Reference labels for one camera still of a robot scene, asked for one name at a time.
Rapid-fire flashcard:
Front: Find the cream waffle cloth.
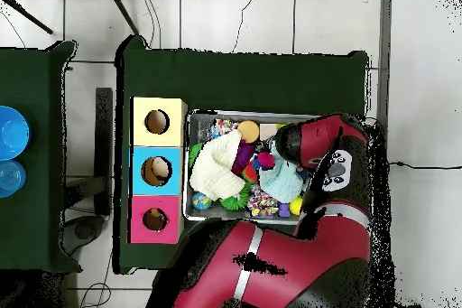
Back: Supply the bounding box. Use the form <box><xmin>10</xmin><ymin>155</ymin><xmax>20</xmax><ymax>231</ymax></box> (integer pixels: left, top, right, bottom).
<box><xmin>189</xmin><ymin>129</ymin><xmax>248</xmax><ymax>201</ymax></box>

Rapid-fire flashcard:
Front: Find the pink spiky ball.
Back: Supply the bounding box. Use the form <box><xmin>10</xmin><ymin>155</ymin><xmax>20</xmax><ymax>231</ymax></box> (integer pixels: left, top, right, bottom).
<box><xmin>256</xmin><ymin>151</ymin><xmax>276</xmax><ymax>171</ymax></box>

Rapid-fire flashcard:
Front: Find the green spiky ball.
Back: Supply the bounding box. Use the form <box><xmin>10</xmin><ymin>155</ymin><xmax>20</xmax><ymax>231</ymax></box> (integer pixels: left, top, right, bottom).
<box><xmin>218</xmin><ymin>184</ymin><xmax>251</xmax><ymax>211</ymax></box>

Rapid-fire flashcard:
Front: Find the mint waffle cloth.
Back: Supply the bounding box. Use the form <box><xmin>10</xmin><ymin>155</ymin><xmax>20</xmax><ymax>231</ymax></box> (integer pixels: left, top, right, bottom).
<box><xmin>258</xmin><ymin>141</ymin><xmax>305</xmax><ymax>204</ymax></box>

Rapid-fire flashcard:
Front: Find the wooden box with three holes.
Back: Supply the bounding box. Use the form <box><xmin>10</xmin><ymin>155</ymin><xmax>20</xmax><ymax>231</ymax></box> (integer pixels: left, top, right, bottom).
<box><xmin>128</xmin><ymin>96</ymin><xmax>189</xmax><ymax>245</ymax></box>

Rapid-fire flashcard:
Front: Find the shallow mesh bin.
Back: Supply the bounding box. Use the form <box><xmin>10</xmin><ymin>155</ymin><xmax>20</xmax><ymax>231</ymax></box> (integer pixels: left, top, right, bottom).
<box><xmin>183</xmin><ymin>109</ymin><xmax>320</xmax><ymax>226</ymax></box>

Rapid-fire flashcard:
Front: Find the purple spiky toy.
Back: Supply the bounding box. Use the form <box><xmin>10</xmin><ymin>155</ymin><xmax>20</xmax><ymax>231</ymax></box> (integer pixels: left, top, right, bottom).
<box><xmin>231</xmin><ymin>140</ymin><xmax>255</xmax><ymax>175</ymax></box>

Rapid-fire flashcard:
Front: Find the orange foam cylinder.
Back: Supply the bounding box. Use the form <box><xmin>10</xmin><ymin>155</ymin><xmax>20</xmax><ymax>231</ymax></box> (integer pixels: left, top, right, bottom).
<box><xmin>236</xmin><ymin>120</ymin><xmax>260</xmax><ymax>144</ymax></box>

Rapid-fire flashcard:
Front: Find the plain wooden block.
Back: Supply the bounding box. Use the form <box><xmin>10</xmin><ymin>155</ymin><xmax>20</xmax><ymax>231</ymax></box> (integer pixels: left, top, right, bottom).
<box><xmin>259</xmin><ymin>123</ymin><xmax>279</xmax><ymax>142</ymax></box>

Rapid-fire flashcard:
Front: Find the globe print ball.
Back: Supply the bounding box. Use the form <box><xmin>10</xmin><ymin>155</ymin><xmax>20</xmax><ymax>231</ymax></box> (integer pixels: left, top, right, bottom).
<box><xmin>191</xmin><ymin>191</ymin><xmax>213</xmax><ymax>211</ymax></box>

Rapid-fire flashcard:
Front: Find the grey round floor base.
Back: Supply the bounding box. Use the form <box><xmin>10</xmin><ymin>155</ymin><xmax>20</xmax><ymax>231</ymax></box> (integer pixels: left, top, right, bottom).
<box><xmin>61</xmin><ymin>214</ymin><xmax>106</xmax><ymax>256</ymax></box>

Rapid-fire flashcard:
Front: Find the black tripod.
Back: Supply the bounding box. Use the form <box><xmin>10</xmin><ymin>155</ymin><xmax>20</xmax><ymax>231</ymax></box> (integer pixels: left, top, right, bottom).
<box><xmin>0</xmin><ymin>0</ymin><xmax>140</xmax><ymax>34</ymax></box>

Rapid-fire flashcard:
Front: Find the dark green side tablecloth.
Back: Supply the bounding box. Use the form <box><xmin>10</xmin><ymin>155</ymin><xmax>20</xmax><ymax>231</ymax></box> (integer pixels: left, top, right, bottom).
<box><xmin>0</xmin><ymin>40</ymin><xmax>83</xmax><ymax>275</ymax></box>

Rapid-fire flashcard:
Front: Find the blue plastic bowl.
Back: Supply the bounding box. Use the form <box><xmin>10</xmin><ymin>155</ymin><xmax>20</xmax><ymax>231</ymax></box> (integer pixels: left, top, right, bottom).
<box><xmin>0</xmin><ymin>105</ymin><xmax>32</xmax><ymax>162</ymax></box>

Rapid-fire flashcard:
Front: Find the blue round lid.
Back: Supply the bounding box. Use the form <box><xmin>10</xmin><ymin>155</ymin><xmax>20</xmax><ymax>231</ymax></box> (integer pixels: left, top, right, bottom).
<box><xmin>0</xmin><ymin>159</ymin><xmax>27</xmax><ymax>199</ymax></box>

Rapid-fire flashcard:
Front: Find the thin black cable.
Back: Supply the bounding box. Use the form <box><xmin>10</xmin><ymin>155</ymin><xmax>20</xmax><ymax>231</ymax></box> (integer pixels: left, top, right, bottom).
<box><xmin>78</xmin><ymin>249</ymin><xmax>114</xmax><ymax>308</ymax></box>
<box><xmin>139</xmin><ymin>0</ymin><xmax>162</xmax><ymax>49</ymax></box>

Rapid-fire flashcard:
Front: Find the black power cable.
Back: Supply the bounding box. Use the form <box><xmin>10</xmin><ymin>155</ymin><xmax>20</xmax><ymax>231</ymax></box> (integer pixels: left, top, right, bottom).
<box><xmin>388</xmin><ymin>161</ymin><xmax>462</xmax><ymax>171</ymax></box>

